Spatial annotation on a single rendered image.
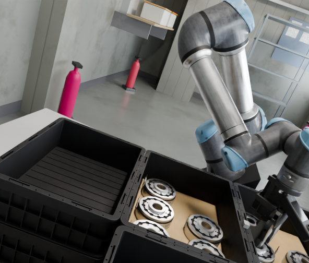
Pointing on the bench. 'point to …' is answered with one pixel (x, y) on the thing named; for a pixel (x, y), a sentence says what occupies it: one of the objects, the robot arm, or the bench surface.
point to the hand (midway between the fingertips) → (261, 247)
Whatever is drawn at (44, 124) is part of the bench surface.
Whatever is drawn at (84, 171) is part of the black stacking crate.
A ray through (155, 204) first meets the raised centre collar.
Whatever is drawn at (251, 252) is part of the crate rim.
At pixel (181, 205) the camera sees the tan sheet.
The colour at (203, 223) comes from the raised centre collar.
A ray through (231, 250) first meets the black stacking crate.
